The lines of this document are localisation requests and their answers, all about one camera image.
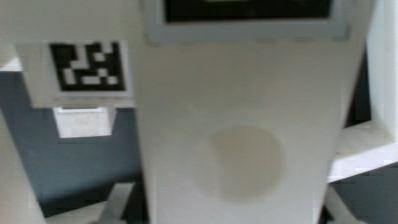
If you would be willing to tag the white U-shaped fence frame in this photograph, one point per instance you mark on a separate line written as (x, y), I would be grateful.
(366, 151)

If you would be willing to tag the white chair back frame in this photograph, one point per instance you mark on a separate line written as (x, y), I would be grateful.
(245, 66)

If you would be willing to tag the white chair seat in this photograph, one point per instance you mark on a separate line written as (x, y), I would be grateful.
(76, 73)

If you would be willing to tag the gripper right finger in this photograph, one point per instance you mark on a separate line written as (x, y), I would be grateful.
(337, 209)

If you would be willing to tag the white leg block short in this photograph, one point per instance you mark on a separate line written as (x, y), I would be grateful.
(83, 122)

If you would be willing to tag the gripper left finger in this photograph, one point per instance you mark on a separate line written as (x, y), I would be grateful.
(103, 213)

